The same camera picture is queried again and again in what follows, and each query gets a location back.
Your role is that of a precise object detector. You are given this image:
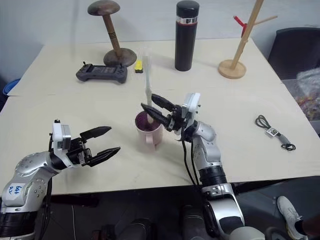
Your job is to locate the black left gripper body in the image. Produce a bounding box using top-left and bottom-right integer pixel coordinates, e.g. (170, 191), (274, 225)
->
(65, 136), (94, 168)

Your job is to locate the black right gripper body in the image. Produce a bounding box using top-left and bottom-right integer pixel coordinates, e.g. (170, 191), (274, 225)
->
(163, 104), (189, 133)

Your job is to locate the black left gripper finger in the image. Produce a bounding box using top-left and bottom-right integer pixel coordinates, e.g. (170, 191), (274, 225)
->
(79, 126), (113, 140)
(87, 146), (122, 168)

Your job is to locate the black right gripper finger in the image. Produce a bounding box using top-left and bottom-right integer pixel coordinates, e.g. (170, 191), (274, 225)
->
(140, 102), (169, 126)
(150, 93), (176, 112)

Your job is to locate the white toothbrush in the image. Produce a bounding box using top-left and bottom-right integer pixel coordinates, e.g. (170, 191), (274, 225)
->
(142, 55), (156, 124)

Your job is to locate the pink mug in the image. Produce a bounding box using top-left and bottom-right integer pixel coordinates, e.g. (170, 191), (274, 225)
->
(134, 111), (164, 154)

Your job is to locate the brown wooden hat stand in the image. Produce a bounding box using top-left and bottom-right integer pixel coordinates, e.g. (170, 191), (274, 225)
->
(87, 0), (138, 68)

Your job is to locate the grey handheld remote controller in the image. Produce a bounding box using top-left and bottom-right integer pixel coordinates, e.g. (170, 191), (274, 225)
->
(75, 61), (129, 84)

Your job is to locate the black thermos bottle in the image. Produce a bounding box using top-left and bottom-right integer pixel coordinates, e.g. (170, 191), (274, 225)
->
(174, 0), (200, 73)

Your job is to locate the light wooden branch rack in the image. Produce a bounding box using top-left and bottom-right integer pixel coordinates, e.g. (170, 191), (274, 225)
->
(217, 0), (279, 80)

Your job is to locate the dark rounded shape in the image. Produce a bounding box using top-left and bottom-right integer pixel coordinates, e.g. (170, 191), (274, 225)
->
(124, 217), (154, 240)

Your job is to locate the blue bin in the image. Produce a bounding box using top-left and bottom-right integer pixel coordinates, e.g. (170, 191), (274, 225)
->
(2, 78), (21, 97)

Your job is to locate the red clip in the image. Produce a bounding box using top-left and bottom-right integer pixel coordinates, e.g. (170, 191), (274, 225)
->
(232, 15), (249, 37)

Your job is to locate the clear bag of colourful items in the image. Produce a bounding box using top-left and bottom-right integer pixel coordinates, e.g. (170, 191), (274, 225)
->
(281, 67), (320, 139)

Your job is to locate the black chair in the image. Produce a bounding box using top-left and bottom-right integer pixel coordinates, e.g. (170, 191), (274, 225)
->
(267, 26), (320, 81)

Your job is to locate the white sneaker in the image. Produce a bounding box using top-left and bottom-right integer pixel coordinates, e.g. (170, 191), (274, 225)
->
(276, 195), (310, 240)

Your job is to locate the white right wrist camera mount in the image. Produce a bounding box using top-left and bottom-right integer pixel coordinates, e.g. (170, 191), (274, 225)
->
(181, 92), (202, 126)

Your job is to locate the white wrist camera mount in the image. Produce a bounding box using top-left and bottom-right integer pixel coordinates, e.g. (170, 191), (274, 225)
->
(50, 119), (74, 158)
(181, 92), (202, 126)

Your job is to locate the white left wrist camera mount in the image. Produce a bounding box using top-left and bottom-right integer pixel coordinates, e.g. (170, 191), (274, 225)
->
(50, 119), (74, 158)

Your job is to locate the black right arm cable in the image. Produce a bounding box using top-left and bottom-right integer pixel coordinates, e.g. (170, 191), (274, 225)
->
(176, 124), (201, 186)

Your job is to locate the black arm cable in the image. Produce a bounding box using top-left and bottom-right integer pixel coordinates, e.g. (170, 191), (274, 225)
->
(40, 174), (54, 240)
(176, 124), (201, 186)

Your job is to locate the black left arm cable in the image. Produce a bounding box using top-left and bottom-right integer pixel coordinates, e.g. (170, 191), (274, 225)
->
(40, 174), (54, 240)

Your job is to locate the black cable with white tag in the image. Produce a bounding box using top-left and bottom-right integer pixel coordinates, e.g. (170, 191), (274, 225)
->
(255, 114), (297, 152)

